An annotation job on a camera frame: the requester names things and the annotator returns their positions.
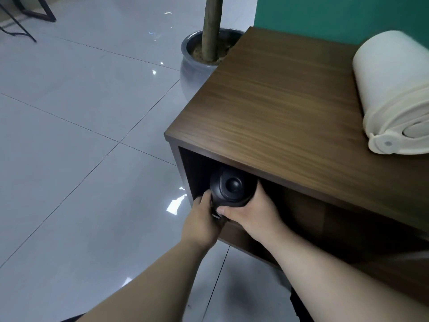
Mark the grey ceramic plant pot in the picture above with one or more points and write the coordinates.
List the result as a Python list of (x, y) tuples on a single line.
[(197, 68)]

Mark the cream lidded plastic container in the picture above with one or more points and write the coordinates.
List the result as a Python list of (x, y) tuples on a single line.
[(390, 93)]

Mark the person's right hand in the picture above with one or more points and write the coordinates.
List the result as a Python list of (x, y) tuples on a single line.
[(258, 216)]

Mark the person's right forearm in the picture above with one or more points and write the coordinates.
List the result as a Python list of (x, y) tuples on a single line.
[(338, 281)]

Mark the brown wooden cabinet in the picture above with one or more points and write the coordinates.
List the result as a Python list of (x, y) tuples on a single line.
[(295, 137)]

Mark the person's left forearm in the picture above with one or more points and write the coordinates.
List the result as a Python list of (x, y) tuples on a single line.
[(147, 285)]

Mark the person's left thumb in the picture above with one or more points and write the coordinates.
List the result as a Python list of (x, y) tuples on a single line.
[(205, 201)]

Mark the person's right thumb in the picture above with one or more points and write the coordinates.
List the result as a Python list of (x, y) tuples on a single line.
[(233, 211)]

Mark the person's left hand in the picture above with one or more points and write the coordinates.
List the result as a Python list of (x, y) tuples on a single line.
[(202, 223)]

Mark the black speaker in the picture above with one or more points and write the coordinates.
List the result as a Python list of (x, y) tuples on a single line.
[(229, 189)]

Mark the brown plant trunk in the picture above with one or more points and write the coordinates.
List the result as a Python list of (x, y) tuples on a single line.
[(211, 28)]

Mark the black metal furniture frame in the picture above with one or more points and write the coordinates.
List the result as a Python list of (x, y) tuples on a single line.
[(23, 16)]

